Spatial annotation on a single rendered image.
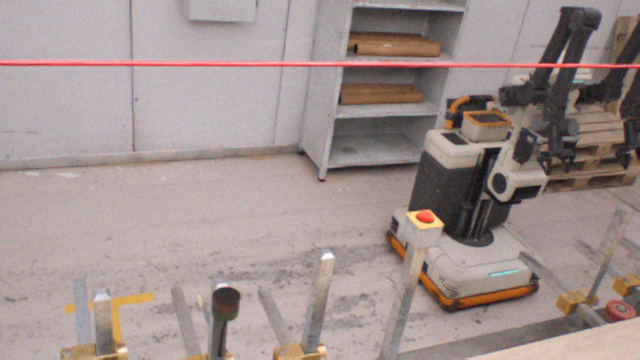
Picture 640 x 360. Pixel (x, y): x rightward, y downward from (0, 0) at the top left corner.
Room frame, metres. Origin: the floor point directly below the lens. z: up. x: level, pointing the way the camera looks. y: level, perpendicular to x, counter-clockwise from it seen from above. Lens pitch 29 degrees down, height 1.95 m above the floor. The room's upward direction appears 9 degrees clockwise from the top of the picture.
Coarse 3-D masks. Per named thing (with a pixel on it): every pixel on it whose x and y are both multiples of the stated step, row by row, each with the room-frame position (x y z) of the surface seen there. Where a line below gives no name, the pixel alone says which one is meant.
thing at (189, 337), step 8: (176, 288) 1.24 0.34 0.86; (176, 296) 1.21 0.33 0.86; (184, 296) 1.21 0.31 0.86; (176, 304) 1.18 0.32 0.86; (184, 304) 1.18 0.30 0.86; (176, 312) 1.16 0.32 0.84; (184, 312) 1.15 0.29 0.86; (184, 320) 1.12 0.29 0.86; (184, 328) 1.09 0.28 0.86; (192, 328) 1.10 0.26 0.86; (184, 336) 1.07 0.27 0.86; (192, 336) 1.07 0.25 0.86; (184, 344) 1.06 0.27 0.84; (192, 344) 1.05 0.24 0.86; (192, 352) 1.02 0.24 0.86; (200, 352) 1.02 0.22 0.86
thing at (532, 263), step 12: (528, 252) 1.77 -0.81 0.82; (528, 264) 1.72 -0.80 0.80; (540, 264) 1.71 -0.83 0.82; (540, 276) 1.67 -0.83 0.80; (552, 276) 1.65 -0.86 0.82; (552, 288) 1.61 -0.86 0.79; (564, 288) 1.59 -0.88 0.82; (576, 312) 1.51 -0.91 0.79; (588, 312) 1.48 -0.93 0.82; (600, 324) 1.43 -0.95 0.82
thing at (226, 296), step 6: (222, 288) 0.98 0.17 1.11; (228, 288) 0.98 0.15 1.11; (216, 294) 0.96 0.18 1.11; (222, 294) 0.96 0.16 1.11; (228, 294) 0.96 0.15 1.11; (234, 294) 0.96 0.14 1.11; (216, 300) 0.94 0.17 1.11; (222, 300) 0.94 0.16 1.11; (228, 300) 0.94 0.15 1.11; (234, 300) 0.95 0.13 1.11; (222, 330) 0.97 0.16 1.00; (222, 336) 0.98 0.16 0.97
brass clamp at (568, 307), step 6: (564, 294) 1.54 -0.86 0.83; (576, 294) 1.55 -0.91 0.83; (558, 300) 1.54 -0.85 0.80; (564, 300) 1.52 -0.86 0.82; (576, 300) 1.52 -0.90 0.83; (582, 300) 1.52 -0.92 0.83; (588, 300) 1.53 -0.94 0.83; (594, 300) 1.54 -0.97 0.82; (558, 306) 1.53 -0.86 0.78; (564, 306) 1.51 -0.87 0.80; (570, 306) 1.50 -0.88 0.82; (576, 306) 1.51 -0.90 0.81; (588, 306) 1.54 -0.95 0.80; (564, 312) 1.50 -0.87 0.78; (570, 312) 1.50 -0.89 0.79
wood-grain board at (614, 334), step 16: (560, 336) 1.24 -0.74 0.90; (576, 336) 1.25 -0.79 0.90; (592, 336) 1.26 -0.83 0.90; (608, 336) 1.28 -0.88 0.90; (624, 336) 1.29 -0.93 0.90; (496, 352) 1.14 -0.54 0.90; (512, 352) 1.15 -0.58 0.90; (528, 352) 1.16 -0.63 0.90; (544, 352) 1.17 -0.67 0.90; (560, 352) 1.18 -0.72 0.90; (576, 352) 1.19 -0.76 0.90; (592, 352) 1.20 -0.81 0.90; (608, 352) 1.21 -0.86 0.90; (624, 352) 1.22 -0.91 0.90
